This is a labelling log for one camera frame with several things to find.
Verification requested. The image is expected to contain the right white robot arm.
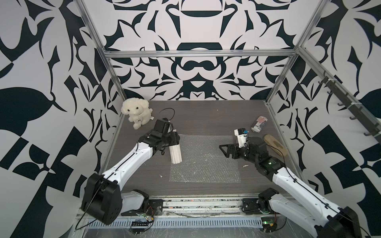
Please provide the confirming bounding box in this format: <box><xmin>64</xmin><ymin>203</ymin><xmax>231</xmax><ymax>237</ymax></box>
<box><xmin>219</xmin><ymin>134</ymin><xmax>362</xmax><ymax>238</ymax></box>

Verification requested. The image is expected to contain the clear bubble wrap sheet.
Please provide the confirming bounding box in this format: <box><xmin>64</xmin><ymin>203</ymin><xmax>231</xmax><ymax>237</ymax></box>
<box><xmin>169</xmin><ymin>134</ymin><xmax>241</xmax><ymax>183</ymax></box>

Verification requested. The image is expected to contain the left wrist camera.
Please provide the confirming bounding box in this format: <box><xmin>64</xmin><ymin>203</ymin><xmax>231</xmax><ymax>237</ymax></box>
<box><xmin>153</xmin><ymin>118</ymin><xmax>173</xmax><ymax>134</ymax></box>

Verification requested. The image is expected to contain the wall coat hook rack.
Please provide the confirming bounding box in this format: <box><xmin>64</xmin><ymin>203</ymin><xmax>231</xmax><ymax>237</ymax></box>
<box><xmin>319</xmin><ymin>71</ymin><xmax>381</xmax><ymax>143</ymax></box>

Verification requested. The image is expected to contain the white ribbed vase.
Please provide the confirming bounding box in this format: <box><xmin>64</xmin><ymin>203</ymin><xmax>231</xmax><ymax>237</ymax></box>
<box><xmin>169</xmin><ymin>144</ymin><xmax>182</xmax><ymax>164</ymax></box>

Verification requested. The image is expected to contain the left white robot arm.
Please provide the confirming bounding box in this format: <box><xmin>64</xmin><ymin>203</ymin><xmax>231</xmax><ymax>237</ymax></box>
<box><xmin>81</xmin><ymin>131</ymin><xmax>180</xmax><ymax>225</ymax></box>

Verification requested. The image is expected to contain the tan wooden vase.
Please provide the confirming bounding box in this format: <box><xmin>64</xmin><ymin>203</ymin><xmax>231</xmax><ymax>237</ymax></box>
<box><xmin>263</xmin><ymin>134</ymin><xmax>288</xmax><ymax>157</ymax></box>

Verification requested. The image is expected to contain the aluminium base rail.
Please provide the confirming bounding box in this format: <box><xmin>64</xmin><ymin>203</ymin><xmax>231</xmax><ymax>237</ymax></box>
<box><xmin>74</xmin><ymin>194</ymin><xmax>298</xmax><ymax>230</ymax></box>

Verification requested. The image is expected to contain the white plush dog toy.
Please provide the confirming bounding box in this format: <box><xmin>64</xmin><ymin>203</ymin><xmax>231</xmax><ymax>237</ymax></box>
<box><xmin>121</xmin><ymin>98</ymin><xmax>153</xmax><ymax>130</ymax></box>

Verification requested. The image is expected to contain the right green circuit board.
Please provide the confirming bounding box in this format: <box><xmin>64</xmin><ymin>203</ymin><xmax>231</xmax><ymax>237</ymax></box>
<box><xmin>261</xmin><ymin>215</ymin><xmax>278</xmax><ymax>234</ymax></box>

